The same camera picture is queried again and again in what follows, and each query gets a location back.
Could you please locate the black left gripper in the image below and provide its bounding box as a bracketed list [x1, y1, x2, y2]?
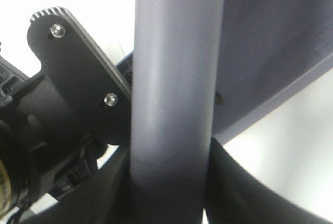
[1, 60, 107, 214]

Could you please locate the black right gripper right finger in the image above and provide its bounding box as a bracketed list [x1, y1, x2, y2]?
[204, 139, 329, 223]

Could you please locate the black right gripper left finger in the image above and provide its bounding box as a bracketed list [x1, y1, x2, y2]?
[25, 144, 208, 223]

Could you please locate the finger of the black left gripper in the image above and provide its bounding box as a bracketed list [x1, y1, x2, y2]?
[27, 7, 132, 145]

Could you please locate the purple plastic dustpan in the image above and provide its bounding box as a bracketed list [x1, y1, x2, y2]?
[116, 0, 333, 141]

